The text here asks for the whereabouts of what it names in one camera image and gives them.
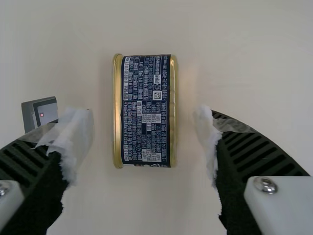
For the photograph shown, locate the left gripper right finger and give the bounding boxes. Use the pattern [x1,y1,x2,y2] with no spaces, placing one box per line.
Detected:
[193,104,313,235]

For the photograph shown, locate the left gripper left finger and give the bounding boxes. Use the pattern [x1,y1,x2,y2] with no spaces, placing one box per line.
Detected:
[0,106,95,235]

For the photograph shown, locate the rectangular tin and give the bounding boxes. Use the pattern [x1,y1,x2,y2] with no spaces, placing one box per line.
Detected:
[112,53,178,170]

